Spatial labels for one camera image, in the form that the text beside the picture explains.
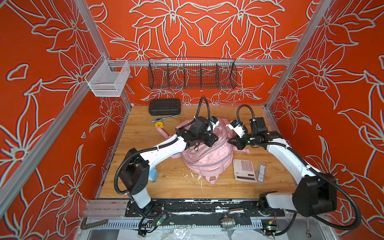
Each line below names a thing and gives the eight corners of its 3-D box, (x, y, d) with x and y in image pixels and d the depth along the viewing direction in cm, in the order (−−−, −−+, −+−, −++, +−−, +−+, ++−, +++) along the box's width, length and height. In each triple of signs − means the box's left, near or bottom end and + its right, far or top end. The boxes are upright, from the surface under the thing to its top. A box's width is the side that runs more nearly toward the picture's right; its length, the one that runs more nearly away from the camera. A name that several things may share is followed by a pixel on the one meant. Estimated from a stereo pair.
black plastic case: (149, 116, 114) (147, 111, 110) (152, 103, 124) (151, 98, 119) (180, 116, 114) (179, 111, 109) (181, 103, 124) (180, 98, 119)
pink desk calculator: (236, 181, 83) (237, 180, 81) (232, 160, 91) (232, 159, 89) (255, 181, 83) (257, 180, 81) (250, 160, 91) (251, 159, 89)
